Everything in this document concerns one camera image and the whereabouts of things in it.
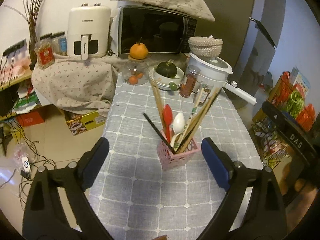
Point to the tall jar of red spice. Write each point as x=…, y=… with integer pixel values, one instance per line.
x=189, y=81

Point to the yellow printed cardboard box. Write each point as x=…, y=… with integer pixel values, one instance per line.
x=78, y=124

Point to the red gift box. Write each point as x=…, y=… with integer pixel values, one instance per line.
x=32, y=118

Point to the short jar with red label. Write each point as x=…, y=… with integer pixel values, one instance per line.
x=206, y=93

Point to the dark grey refrigerator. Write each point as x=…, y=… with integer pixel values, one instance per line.
x=250, y=30

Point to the orange tangerine on jar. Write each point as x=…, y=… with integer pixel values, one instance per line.
x=138, y=51

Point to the dried twig bunch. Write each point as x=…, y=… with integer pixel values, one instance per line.
x=30, y=15

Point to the pink perforated utensil holder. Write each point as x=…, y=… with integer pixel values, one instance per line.
x=175, y=154

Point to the grey checked tablecloth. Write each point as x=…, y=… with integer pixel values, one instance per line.
x=143, y=191

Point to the floral cloth over shelf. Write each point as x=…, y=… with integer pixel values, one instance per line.
x=77, y=86

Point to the red plastic bags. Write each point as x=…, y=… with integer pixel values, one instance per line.
x=289, y=95

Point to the black microwave oven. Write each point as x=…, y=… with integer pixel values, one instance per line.
x=161, y=30

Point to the white electric cooking pot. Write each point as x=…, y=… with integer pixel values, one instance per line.
x=214, y=73

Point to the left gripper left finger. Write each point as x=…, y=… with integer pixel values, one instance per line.
x=44, y=216

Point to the dark green squash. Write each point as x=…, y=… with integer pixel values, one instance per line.
x=167, y=69

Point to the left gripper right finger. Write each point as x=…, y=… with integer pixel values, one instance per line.
x=265, y=216

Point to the green lime on bowl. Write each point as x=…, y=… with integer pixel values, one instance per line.
x=173, y=86

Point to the wooden shelf unit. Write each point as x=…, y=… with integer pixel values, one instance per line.
x=9, y=94

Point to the jar with red gold label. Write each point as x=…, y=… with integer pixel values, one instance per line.
x=44, y=53

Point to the white plastic spoon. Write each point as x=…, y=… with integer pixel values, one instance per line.
x=178, y=126

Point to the clear glass jar with fruit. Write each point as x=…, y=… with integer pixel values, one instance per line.
x=135, y=72

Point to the white stacked bowls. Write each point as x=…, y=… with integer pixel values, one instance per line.
x=163, y=82

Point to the woven rope basket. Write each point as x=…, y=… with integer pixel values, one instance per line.
x=205, y=46

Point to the black wire storage rack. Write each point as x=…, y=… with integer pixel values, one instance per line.
x=271, y=147

